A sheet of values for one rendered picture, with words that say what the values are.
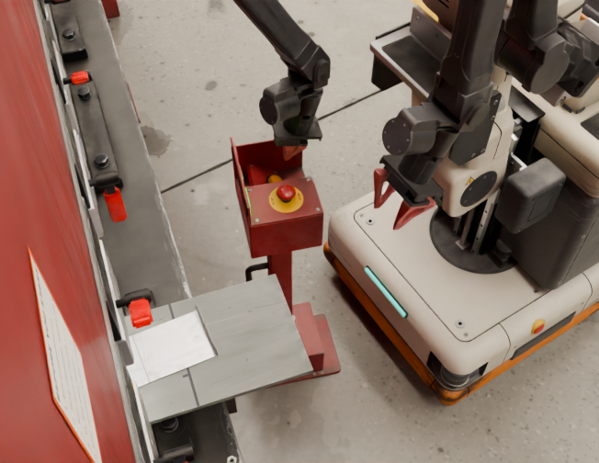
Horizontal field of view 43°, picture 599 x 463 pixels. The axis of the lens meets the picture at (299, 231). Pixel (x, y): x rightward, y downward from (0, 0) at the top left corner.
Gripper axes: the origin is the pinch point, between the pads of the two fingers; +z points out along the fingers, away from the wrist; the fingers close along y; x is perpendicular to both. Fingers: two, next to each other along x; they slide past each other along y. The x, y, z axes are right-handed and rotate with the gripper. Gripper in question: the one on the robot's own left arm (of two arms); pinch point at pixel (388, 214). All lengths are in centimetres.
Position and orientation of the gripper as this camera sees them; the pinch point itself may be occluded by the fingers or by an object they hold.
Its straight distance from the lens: 129.7
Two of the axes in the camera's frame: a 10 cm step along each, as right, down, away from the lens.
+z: -3.8, 7.3, 5.7
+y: 5.4, 6.8, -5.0
